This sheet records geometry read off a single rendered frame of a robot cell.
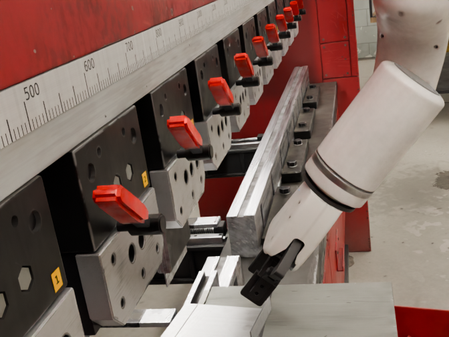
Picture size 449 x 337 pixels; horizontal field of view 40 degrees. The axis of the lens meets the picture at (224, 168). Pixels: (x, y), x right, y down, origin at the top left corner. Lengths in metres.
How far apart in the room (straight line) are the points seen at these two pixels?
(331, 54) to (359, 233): 0.90
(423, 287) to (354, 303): 2.04
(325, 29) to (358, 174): 2.21
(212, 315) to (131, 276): 0.33
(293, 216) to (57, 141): 0.34
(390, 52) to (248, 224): 0.59
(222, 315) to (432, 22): 0.46
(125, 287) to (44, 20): 0.24
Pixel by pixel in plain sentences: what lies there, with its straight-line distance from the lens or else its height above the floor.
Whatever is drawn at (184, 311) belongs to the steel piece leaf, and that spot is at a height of 1.00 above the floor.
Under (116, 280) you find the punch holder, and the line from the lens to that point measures 0.54.
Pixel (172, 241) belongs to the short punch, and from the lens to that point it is 0.80.
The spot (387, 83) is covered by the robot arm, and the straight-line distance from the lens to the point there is 0.69.
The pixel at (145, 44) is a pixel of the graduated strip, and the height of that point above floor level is 1.39.
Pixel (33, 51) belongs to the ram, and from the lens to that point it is 0.45.
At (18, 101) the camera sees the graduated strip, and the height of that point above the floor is 1.39.
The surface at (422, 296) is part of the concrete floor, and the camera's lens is 2.84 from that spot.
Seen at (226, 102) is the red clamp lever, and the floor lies 1.28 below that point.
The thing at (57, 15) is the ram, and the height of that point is 1.44.
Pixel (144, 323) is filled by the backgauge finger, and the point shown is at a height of 1.00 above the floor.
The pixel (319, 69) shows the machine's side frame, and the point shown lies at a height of 0.94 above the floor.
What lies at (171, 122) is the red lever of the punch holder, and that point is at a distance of 0.64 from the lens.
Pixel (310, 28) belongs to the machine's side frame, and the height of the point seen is 1.13.
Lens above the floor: 1.46
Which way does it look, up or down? 18 degrees down
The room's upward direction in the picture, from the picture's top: 8 degrees counter-clockwise
